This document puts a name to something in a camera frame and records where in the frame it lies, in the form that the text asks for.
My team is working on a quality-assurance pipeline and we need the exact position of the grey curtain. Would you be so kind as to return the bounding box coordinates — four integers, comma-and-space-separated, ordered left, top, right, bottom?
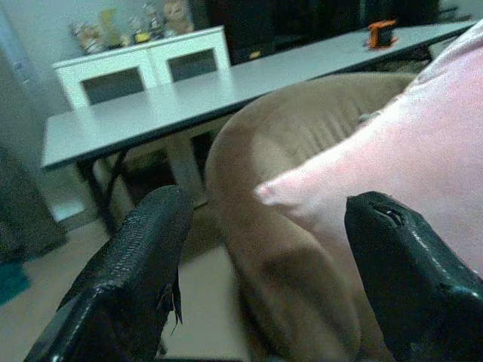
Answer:
0, 47, 68, 263

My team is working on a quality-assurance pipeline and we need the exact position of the white glass door cabinet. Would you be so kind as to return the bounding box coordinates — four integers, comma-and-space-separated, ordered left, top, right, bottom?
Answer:
51, 25, 232, 111

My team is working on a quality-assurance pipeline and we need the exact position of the blue floor mat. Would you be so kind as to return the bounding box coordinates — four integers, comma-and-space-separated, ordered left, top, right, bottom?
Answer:
0, 259, 32, 305

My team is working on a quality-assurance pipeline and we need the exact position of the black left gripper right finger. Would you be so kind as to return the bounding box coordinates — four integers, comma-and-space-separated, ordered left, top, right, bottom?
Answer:
344, 191, 483, 362

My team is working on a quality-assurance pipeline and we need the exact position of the figurine collection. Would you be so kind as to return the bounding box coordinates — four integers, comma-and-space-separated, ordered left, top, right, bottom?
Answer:
69, 0, 195, 54

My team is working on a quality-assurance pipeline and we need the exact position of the brown round sofa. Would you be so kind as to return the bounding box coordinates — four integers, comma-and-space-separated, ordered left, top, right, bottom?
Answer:
205, 71, 429, 362

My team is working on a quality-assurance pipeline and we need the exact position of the grey folding table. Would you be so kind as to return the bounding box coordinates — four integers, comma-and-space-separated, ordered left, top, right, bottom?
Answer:
39, 19, 477, 237

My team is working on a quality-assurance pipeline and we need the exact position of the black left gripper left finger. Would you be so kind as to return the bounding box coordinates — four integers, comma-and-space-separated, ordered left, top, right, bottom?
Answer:
22, 184, 194, 362

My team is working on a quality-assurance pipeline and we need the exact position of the orange black tape measure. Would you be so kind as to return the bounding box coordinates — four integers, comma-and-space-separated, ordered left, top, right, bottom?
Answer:
363, 19, 400, 50

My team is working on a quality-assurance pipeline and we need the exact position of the pink pillow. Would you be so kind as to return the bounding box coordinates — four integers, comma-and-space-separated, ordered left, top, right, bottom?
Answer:
254, 17, 483, 277

